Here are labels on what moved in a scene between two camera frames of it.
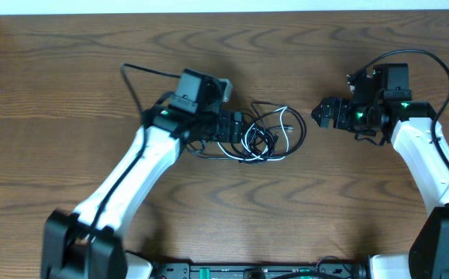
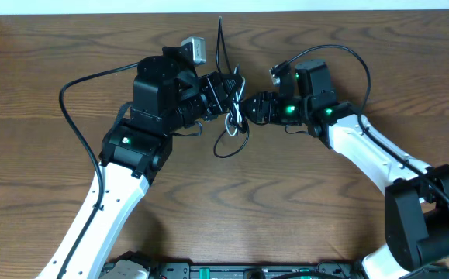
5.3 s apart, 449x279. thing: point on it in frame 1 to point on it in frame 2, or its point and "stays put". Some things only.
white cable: [256, 142] to [237, 104]
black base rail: [257, 270] stays put
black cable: [270, 132] to [220, 37]
